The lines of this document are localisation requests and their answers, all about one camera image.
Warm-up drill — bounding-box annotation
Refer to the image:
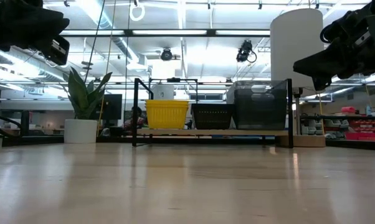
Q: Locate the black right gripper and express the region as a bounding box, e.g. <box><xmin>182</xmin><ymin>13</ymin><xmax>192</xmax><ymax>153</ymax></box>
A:
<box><xmin>293</xmin><ymin>6</ymin><xmax>375</xmax><ymax>91</ymax></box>

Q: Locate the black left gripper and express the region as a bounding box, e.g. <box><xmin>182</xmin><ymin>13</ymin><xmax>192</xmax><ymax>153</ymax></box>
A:
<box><xmin>0</xmin><ymin>0</ymin><xmax>71</xmax><ymax>67</ymax></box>

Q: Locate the yellow slotted plastic basket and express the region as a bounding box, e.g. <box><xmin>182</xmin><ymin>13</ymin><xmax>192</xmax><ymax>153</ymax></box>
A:
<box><xmin>146</xmin><ymin>105</ymin><xmax>189</xmax><ymax>130</ymax></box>
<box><xmin>145</xmin><ymin>99</ymin><xmax>190</xmax><ymax>109</ymax></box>

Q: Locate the white cylindrical table lamp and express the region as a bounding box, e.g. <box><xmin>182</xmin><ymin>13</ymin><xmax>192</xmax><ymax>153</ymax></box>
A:
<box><xmin>270</xmin><ymin>8</ymin><xmax>327</xmax><ymax>148</ymax></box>

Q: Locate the storage rack with red bins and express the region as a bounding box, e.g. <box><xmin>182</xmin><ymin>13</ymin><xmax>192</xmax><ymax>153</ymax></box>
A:
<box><xmin>299</xmin><ymin>105</ymin><xmax>375</xmax><ymax>152</ymax></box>

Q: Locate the translucent grey storage bin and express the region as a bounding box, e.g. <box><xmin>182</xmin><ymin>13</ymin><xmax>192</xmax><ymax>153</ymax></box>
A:
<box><xmin>232</xmin><ymin>80</ymin><xmax>287</xmax><ymax>131</ymax></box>

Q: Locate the black metal stand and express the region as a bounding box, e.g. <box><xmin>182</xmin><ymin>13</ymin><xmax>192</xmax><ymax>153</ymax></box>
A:
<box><xmin>0</xmin><ymin>88</ymin><xmax>30</xmax><ymax>149</ymax></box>

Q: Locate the black monitor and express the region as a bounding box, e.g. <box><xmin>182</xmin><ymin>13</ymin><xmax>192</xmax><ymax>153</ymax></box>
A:
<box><xmin>98</xmin><ymin>93</ymin><xmax>123</xmax><ymax>121</ymax></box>

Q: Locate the snake plant in white pot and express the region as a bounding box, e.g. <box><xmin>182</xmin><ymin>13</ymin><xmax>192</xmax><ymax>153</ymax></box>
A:
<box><xmin>62</xmin><ymin>67</ymin><xmax>113</xmax><ymax>144</ymax></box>

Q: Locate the person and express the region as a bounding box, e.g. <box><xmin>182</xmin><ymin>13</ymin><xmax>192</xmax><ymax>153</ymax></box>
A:
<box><xmin>122</xmin><ymin>106</ymin><xmax>148</xmax><ymax>131</ymax></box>

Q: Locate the round black ceiling fixture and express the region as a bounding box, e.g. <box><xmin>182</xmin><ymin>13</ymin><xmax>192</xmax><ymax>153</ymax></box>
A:
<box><xmin>160</xmin><ymin>48</ymin><xmax>174</xmax><ymax>62</ymax></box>

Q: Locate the white cylindrical container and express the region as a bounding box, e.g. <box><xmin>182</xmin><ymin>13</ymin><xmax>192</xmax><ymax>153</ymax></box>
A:
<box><xmin>152</xmin><ymin>84</ymin><xmax>175</xmax><ymax>101</ymax></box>

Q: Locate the black hanging cable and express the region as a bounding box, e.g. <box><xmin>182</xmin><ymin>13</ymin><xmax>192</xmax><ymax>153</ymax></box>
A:
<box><xmin>83</xmin><ymin>0</ymin><xmax>107</xmax><ymax>83</ymax></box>

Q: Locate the white hanging ring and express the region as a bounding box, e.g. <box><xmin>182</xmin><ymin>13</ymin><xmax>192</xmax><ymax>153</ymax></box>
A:
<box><xmin>129</xmin><ymin>1</ymin><xmax>146</xmax><ymax>22</ymax></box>

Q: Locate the black hanging camera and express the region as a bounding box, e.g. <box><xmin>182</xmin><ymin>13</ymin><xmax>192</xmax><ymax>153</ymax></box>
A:
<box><xmin>236</xmin><ymin>39</ymin><xmax>257</xmax><ymax>63</ymax></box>

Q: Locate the black overhead frame bar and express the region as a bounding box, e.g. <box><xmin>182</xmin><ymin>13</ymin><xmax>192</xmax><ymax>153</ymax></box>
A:
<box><xmin>59</xmin><ymin>29</ymin><xmax>271</xmax><ymax>38</ymax></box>

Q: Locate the black frame wooden shelf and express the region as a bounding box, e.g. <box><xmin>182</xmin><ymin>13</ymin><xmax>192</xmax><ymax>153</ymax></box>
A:
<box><xmin>131</xmin><ymin>77</ymin><xmax>295</xmax><ymax>149</ymax></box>

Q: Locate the thin black metal frame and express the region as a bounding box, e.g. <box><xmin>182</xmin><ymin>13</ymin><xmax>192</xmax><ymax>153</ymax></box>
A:
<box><xmin>148</xmin><ymin>77</ymin><xmax>199</xmax><ymax>104</ymax></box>

